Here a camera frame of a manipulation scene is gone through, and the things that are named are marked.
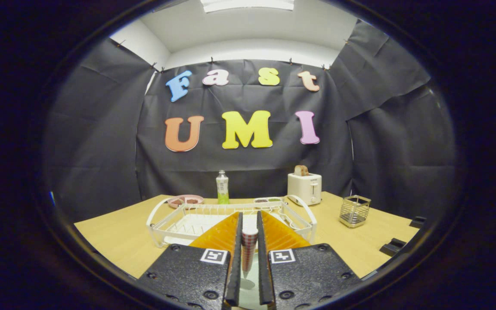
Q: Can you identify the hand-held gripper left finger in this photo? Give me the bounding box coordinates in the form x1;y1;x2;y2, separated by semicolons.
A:
138;211;244;310

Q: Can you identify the ceiling light panel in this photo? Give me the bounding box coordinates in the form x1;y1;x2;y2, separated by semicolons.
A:
200;0;295;12

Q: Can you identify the cream toaster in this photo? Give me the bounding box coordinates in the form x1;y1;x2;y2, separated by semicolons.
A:
287;173;322;206

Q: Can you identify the metal wire basket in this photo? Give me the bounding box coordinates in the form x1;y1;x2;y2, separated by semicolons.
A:
339;195;372;228

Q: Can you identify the green liquid clear bottle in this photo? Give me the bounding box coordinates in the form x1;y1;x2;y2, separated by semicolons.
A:
216;170;230;205

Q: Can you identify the pink plate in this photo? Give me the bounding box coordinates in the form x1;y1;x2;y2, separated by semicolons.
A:
167;195;205;209

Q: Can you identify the white wire dish rack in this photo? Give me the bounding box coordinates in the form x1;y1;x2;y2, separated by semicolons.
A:
146;195;317;249

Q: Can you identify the black backdrop cloth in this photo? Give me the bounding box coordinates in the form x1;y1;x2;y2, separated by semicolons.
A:
43;19;457;224

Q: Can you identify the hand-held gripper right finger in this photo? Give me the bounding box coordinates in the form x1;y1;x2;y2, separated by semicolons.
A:
257;210;363;310

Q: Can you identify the white drip tray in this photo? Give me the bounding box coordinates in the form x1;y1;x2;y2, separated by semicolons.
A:
164;214;287;246

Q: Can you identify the small white divided tray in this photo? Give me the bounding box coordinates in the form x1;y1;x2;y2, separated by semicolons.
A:
254;197;283;208

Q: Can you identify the pink checked handle spoon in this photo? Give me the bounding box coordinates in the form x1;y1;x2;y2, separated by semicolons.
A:
239;228;259;290

